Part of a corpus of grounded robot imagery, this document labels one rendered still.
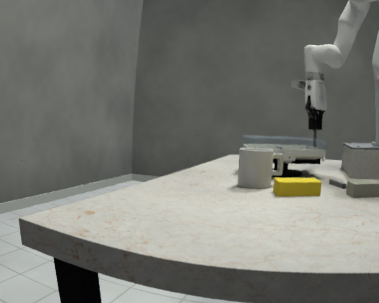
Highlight white mug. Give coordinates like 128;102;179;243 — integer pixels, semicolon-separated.
238;148;284;189

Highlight yellow rectangular block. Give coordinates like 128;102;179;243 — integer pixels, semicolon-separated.
273;178;322;197

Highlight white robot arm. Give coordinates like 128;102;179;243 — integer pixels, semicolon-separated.
291;0;379;146

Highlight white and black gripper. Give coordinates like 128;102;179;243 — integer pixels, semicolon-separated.
305;80;327;130

